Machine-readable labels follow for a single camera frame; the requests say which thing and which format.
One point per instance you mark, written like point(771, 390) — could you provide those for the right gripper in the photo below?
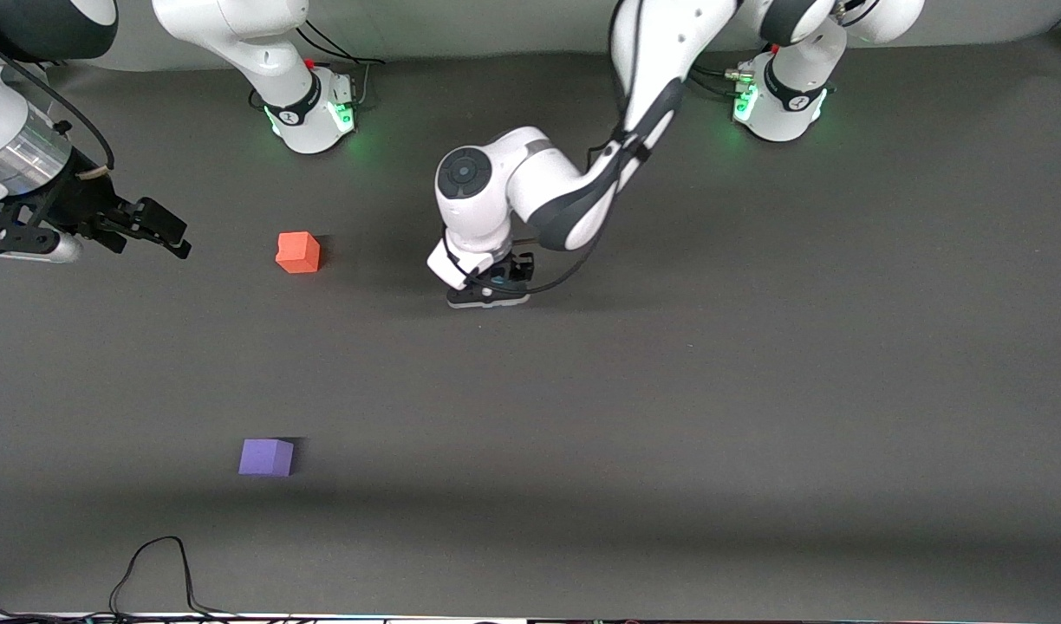
point(86, 204)

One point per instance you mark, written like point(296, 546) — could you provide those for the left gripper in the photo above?
point(506, 271)

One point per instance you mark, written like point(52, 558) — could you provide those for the purple foam block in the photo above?
point(265, 458)

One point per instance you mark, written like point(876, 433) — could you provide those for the orange foam block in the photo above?
point(297, 252)

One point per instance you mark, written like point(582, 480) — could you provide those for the dark grey table mat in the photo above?
point(530, 390)

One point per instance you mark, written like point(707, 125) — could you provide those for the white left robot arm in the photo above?
point(539, 173)

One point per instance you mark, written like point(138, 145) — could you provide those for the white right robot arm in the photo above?
point(236, 35)

